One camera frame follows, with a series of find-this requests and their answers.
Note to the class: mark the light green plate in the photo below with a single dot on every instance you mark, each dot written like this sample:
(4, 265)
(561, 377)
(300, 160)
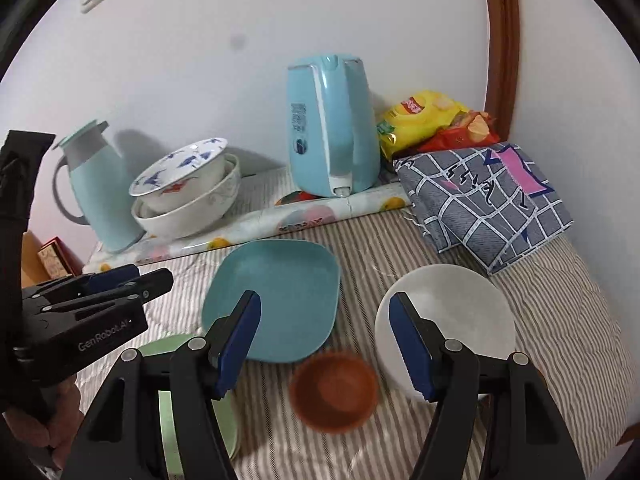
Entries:
(227, 425)

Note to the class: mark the white grey floral bowl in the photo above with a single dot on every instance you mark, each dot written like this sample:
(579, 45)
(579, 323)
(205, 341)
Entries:
(200, 210)

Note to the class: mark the person's left hand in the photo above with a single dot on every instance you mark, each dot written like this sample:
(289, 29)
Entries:
(65, 410)

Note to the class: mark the small patterned box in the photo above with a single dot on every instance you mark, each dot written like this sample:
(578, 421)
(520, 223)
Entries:
(50, 257)

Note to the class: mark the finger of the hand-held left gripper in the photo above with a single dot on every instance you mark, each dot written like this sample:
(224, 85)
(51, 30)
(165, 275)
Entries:
(112, 276)
(150, 282)

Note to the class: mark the brown wooden door frame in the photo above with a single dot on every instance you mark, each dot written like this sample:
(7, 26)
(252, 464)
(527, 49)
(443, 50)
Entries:
(500, 35)

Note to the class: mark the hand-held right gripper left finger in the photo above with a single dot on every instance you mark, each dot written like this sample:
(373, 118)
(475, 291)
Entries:
(240, 345)

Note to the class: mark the grey checked folded cloth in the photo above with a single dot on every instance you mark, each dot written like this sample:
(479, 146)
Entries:
(475, 210)

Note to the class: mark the red snack bag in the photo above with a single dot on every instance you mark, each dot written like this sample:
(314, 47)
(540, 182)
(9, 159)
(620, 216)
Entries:
(460, 137)

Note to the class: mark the yellow snack bag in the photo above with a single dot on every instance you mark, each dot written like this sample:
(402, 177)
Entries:
(420, 120)

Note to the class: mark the light blue electric kettle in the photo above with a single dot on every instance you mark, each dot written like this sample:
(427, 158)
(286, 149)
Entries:
(325, 130)

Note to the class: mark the light blue square plate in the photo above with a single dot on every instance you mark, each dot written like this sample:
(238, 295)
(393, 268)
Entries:
(280, 290)

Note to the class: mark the striped quilt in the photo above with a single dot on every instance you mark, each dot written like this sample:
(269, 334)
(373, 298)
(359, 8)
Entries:
(370, 260)

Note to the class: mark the fish print ceramic bowl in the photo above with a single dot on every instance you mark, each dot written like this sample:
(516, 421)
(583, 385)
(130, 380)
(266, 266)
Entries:
(170, 170)

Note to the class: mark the teal thermos jug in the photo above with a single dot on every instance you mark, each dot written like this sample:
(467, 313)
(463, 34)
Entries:
(105, 195)

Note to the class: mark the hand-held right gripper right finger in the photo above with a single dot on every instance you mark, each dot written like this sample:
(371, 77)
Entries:
(410, 345)

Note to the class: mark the small brown bowl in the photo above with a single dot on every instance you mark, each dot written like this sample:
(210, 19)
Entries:
(332, 390)

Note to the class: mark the plain white bowl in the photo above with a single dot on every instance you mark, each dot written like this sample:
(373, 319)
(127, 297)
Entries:
(450, 300)

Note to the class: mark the fruit print tablecloth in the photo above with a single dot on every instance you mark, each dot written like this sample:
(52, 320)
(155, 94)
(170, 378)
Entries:
(300, 217)

